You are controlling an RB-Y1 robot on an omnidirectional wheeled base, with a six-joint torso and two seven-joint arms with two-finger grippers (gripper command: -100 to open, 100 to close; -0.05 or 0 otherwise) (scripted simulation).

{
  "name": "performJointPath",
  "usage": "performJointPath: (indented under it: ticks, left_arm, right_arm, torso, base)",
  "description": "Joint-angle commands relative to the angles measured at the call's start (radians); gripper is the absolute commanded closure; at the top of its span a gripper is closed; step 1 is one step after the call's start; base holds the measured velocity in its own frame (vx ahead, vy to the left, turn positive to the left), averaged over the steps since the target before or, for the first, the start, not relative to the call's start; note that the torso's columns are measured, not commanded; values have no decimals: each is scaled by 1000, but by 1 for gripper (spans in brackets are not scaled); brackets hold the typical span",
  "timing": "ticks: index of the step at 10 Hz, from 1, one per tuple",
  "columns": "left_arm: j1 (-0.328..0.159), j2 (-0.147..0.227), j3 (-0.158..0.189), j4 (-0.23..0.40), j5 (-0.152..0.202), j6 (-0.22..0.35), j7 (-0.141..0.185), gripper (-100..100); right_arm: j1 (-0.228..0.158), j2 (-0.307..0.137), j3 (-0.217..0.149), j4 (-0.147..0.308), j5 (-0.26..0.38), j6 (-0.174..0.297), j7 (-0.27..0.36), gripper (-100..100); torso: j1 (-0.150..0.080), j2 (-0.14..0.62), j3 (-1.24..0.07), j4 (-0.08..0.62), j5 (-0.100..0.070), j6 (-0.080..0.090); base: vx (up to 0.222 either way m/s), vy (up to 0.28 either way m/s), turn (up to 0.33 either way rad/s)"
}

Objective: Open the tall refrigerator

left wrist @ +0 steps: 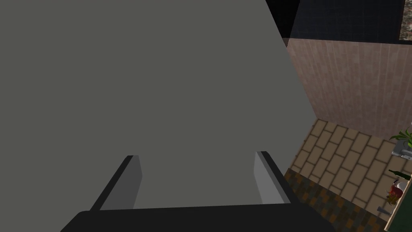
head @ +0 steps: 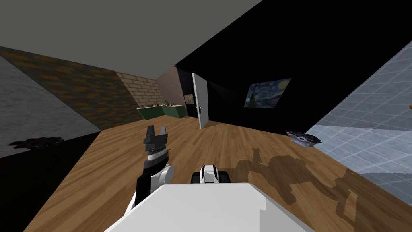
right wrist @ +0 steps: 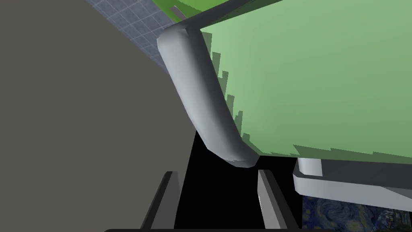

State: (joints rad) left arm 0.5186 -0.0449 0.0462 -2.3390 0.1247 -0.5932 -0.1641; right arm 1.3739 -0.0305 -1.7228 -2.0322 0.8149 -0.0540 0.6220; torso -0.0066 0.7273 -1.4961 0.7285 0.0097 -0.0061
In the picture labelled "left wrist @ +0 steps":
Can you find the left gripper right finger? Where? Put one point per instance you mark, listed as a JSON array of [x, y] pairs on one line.
[[268, 185]]

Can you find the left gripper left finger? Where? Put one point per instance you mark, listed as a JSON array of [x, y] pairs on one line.
[[124, 187]]

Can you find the grey flat panel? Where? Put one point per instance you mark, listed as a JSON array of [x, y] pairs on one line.
[[128, 80]]

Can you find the wooden counter with plant and bottle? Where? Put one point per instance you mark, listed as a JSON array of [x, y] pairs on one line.
[[396, 192]]

